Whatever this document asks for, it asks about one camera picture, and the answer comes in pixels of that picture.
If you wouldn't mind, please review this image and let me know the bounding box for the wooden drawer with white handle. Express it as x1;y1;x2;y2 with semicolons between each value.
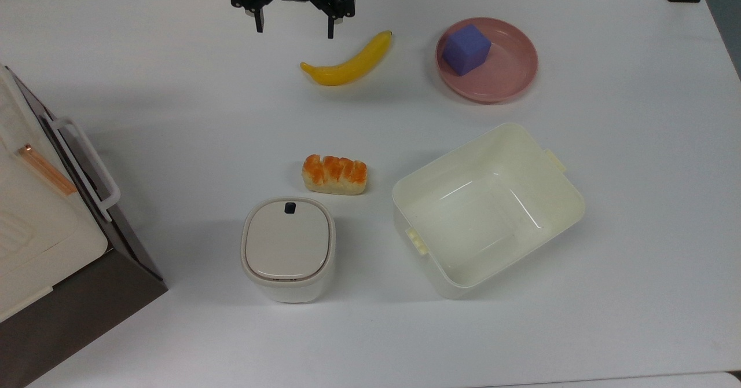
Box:
5;65;164;282

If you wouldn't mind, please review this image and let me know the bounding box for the yellow toy banana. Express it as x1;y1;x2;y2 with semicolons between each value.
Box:
299;30;394;87

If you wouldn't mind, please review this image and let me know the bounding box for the orange glazed toy bread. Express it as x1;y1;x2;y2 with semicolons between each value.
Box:
301;153;369;196

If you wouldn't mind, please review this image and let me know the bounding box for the purple foam cube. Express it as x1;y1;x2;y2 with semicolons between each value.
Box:
442;24;493;77

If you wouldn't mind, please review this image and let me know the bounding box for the pink round plate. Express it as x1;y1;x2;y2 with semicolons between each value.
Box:
435;17;540;104

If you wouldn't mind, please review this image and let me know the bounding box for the small white lidded trash bin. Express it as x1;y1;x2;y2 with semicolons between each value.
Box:
240;196;337;304

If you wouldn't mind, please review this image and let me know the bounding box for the cream plastic storage tub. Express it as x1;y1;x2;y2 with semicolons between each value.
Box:
391;122;586;300

